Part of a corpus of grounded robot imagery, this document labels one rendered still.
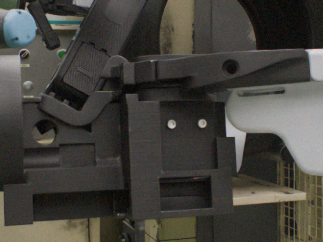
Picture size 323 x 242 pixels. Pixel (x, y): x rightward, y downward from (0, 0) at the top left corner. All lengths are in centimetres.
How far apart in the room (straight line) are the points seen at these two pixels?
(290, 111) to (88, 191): 11
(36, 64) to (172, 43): 47
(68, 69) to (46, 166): 5
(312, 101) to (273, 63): 3
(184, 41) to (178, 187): 147
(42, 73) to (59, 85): 166
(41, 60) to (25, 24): 74
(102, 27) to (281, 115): 10
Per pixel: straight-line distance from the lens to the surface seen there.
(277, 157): 150
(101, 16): 32
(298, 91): 30
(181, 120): 30
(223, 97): 38
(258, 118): 30
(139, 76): 30
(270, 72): 29
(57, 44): 138
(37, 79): 196
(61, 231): 197
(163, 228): 178
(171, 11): 176
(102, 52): 31
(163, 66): 29
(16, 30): 122
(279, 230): 195
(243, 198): 144
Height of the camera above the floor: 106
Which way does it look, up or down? 3 degrees down
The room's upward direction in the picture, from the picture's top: 1 degrees counter-clockwise
